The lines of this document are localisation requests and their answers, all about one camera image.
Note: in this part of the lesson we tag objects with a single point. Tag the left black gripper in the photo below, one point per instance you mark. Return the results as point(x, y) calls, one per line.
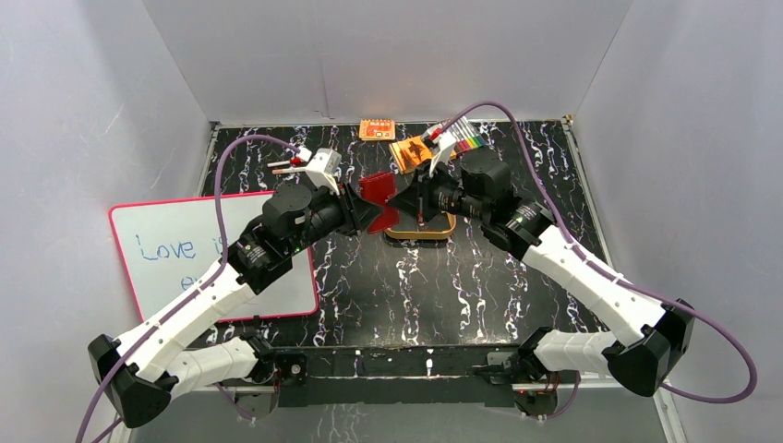
point(353, 209)

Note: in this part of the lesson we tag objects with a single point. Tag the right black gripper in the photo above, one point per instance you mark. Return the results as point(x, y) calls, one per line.
point(415, 197)

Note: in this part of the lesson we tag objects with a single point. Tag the red card holder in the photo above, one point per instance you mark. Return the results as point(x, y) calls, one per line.
point(378, 188)

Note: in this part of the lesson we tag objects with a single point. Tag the yellow oval tray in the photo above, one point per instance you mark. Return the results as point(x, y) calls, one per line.
point(439, 228)

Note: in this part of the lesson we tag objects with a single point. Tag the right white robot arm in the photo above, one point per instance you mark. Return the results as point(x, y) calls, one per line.
point(645, 337)

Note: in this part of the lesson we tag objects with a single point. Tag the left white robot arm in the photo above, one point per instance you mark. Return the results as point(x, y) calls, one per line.
point(144, 369)

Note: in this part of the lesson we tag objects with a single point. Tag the small orange card box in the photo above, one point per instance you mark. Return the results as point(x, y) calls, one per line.
point(377, 130)

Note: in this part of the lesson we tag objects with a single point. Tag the orange book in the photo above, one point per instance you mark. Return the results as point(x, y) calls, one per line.
point(410, 154)

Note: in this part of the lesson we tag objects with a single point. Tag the orange white marker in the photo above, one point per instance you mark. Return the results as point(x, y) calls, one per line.
point(293, 170)

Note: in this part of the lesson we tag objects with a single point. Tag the coloured marker set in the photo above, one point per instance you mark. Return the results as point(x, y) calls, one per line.
point(466, 135)

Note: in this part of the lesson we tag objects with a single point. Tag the pink framed whiteboard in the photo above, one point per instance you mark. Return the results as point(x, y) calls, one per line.
point(166, 246)

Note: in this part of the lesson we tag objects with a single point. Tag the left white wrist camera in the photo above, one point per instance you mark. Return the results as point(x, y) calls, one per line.
point(321, 170)

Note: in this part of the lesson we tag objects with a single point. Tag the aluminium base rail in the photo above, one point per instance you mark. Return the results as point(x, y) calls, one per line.
point(327, 376)

